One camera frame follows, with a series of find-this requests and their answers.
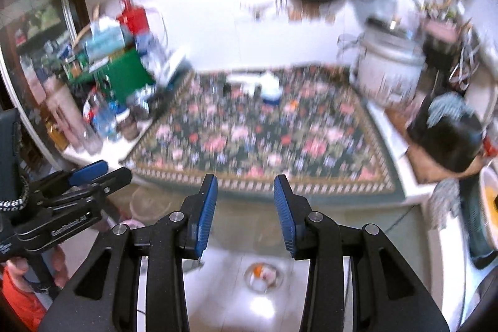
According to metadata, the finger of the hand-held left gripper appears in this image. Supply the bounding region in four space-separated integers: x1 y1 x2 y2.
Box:
39 166 133 209
33 160 110 196

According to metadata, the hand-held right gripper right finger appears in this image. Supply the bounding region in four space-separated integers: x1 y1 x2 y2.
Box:
273 174 452 332

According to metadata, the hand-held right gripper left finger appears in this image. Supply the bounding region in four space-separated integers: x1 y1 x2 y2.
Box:
37 173 218 332

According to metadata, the clear plastic bowl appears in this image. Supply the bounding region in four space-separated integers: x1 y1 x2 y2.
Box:
244 262 281 292

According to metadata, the orange sleeved left forearm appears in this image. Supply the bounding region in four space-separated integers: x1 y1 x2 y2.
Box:
0 272 51 332

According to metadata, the person's left hand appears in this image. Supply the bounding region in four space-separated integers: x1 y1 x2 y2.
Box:
2 244 70 292

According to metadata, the beige base cabinet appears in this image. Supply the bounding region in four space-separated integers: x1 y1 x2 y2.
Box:
89 176 432 270

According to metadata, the pink rimmed bin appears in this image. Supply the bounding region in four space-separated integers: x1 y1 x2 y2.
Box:
128 186 172 229

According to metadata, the yellow oil bottle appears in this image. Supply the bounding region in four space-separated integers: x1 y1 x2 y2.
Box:
45 122 68 150

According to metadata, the clear plastic bottle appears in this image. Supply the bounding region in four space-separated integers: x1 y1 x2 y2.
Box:
87 95 119 140

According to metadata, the glass jar with dark lid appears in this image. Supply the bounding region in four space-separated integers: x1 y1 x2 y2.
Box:
116 110 139 140

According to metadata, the stack of pink cups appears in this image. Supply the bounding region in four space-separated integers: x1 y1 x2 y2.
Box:
43 79 84 150

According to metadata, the floral table cloth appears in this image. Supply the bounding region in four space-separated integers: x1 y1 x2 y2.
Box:
120 65 401 196

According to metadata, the green box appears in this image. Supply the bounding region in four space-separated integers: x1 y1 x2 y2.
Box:
68 46 156 103

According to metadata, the small blue object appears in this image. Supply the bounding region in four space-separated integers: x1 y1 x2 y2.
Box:
260 90 283 105

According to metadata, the teal tissue box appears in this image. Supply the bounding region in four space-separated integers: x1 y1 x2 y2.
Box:
83 23 127 56

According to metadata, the white plastic bag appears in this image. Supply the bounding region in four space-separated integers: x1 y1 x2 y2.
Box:
255 71 281 93

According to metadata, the flat white tray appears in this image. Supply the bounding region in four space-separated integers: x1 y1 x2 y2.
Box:
226 72 259 86

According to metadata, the wooden cutting board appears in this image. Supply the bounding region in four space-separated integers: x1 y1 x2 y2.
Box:
385 108 491 185

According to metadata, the glass door display cabinet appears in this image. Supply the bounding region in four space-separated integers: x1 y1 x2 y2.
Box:
0 0 84 115

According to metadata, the red plastic container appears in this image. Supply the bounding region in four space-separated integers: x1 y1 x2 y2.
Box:
117 0 148 35

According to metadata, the grey dish cloth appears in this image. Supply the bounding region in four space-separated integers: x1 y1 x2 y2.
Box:
428 178 462 231

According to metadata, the black clay pot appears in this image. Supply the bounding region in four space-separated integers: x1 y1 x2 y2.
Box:
406 110 485 173

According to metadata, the white rice cooker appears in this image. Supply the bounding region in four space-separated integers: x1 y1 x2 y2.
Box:
350 19 426 109

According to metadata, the grey blue rag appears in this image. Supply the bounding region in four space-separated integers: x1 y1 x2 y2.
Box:
426 93 477 126

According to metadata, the pot with yellow lid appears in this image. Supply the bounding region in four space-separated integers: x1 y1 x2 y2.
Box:
461 165 498 266

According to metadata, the pink utensil bowl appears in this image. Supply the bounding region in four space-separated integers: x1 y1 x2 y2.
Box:
422 19 462 45

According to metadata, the braided black white cord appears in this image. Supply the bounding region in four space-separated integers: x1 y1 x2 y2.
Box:
0 122 32 216

